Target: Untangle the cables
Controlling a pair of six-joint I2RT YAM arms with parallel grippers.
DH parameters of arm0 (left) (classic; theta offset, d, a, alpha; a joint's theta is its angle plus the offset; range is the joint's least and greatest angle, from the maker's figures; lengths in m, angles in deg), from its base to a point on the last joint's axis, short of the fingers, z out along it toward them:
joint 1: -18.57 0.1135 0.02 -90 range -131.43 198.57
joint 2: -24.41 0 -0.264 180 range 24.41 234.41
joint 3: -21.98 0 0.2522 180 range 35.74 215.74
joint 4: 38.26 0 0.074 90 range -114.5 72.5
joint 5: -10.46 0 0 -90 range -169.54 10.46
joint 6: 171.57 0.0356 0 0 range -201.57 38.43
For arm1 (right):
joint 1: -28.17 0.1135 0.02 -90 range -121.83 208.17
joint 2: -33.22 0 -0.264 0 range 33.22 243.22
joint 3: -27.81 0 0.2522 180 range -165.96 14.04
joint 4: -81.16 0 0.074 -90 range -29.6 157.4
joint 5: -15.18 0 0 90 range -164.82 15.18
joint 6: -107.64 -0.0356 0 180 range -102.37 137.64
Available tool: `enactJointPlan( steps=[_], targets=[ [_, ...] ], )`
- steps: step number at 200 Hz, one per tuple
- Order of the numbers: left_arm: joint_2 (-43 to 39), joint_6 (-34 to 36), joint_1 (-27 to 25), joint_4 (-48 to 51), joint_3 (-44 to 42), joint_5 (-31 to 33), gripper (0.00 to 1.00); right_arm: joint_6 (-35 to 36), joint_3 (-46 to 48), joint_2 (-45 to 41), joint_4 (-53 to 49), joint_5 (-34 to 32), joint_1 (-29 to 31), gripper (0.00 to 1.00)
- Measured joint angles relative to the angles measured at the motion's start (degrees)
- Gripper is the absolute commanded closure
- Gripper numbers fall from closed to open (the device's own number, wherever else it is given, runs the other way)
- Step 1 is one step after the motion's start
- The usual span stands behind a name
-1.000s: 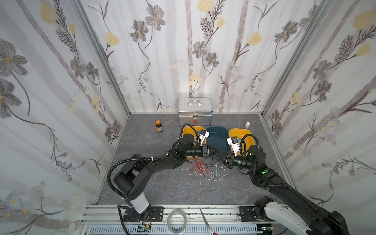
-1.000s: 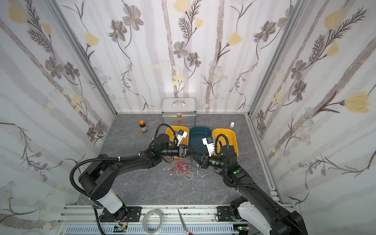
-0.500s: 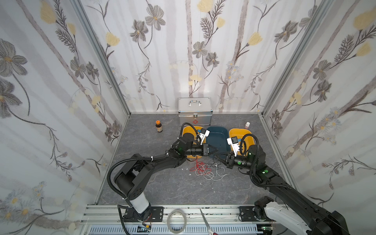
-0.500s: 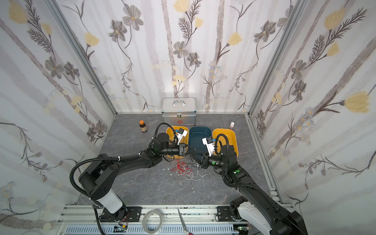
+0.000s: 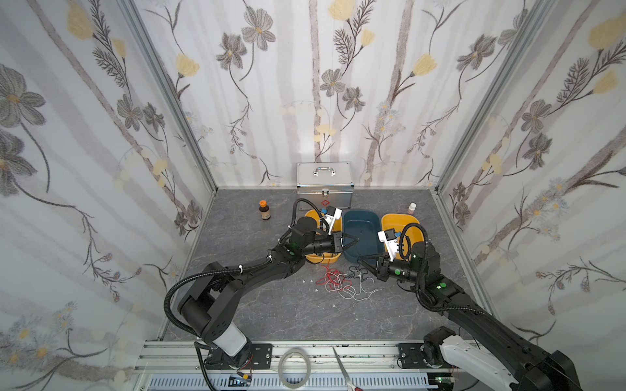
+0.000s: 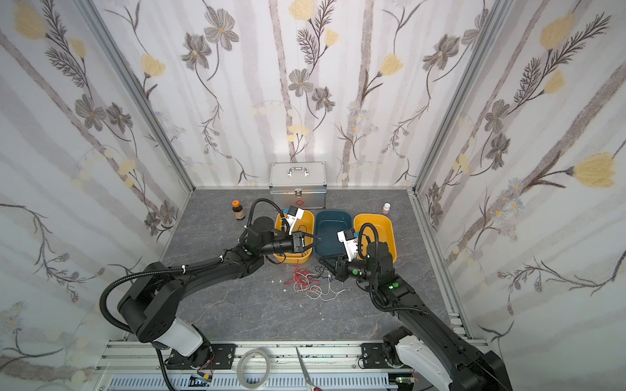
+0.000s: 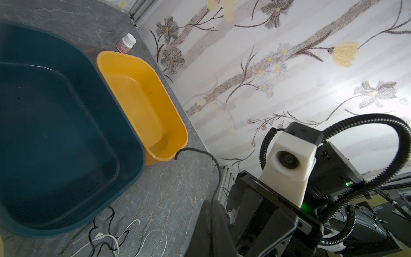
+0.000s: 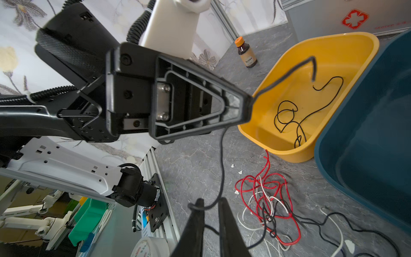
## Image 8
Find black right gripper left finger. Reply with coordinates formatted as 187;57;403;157
171;210;205;257

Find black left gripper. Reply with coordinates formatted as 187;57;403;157
59;42;252;142

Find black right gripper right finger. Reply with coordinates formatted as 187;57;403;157
218;198;251;257

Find red cable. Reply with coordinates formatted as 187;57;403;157
234;149;302;246

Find white cable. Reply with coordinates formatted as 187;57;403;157
237;175;355;257

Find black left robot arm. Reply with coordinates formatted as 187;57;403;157
1;1;255;208

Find roll of clear tape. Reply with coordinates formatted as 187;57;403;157
130;237;170;257

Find brown bottle orange cap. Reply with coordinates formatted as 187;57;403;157
234;36;258;68

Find left yellow plastic bin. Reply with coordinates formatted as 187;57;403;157
238;32;380;163

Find silver first aid case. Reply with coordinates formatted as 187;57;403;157
282;0;411;41

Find teal plastic bin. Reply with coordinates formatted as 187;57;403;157
314;31;411;233

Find aluminium front rail frame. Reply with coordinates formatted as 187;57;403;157
140;148;180;250

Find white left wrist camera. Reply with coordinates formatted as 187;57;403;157
141;0;211;60

